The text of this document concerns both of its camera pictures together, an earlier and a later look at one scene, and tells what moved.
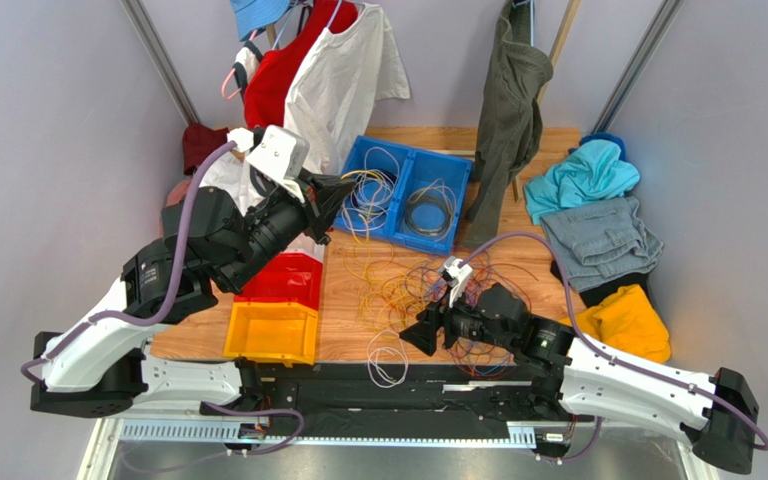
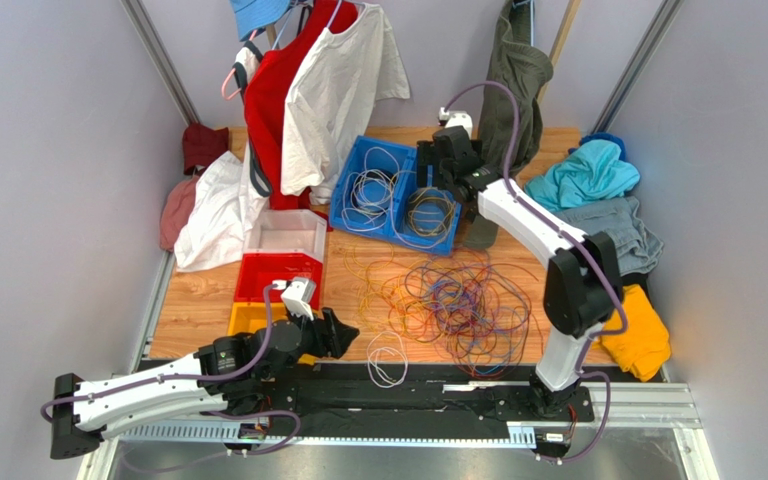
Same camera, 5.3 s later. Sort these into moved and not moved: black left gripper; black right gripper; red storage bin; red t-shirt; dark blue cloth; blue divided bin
Moved: black left gripper; black right gripper
Not moved: red t-shirt; blue divided bin; dark blue cloth; red storage bin
